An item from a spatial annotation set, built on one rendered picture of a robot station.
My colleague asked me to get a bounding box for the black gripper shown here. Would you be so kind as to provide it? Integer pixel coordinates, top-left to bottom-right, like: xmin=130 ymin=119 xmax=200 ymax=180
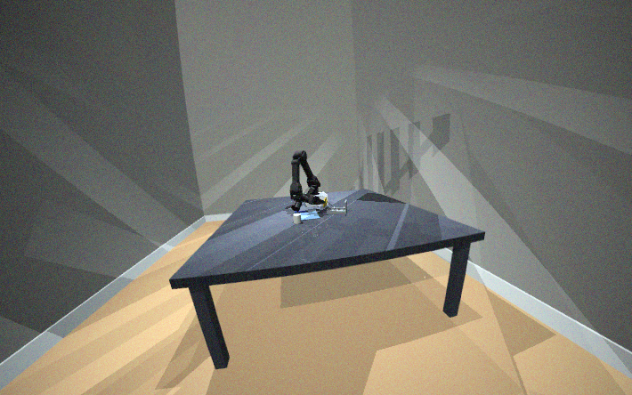
xmin=303 ymin=194 xmax=326 ymax=205

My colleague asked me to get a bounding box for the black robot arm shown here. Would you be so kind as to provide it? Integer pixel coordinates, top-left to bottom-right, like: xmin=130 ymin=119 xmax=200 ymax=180
xmin=290 ymin=150 xmax=320 ymax=212

